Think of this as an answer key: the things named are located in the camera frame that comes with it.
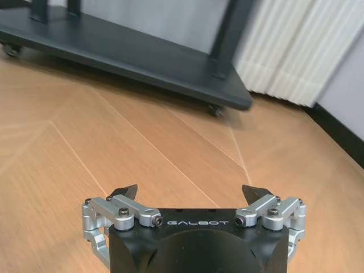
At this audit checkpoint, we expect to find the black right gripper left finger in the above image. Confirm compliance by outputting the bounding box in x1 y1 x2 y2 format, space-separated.
81 183 162 270

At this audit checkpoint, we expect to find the white pleated curtain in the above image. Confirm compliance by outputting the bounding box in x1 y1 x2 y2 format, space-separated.
235 0 364 108

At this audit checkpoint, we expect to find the black wheeled display stand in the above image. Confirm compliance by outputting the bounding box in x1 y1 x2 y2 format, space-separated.
0 0 254 111

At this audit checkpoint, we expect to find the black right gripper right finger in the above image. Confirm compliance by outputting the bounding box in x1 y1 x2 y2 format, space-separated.
235 184 307 264

